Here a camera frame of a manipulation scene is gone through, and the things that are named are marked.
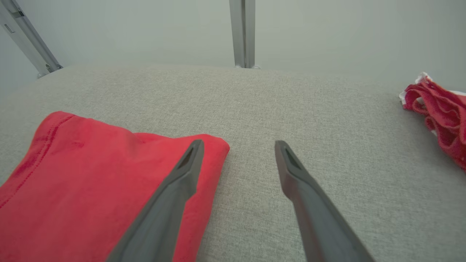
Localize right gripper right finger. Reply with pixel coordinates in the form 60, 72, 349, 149
274, 140, 375, 262

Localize red shorts with white stripe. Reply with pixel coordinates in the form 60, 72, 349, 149
399, 72, 466, 171

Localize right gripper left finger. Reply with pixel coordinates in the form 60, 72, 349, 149
106, 139, 205, 262

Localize grey metal frame post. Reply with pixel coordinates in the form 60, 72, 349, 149
229, 0, 261, 70
0, 0, 63, 79

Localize red jersey with white sleeves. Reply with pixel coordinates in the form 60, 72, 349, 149
0, 111, 230, 262

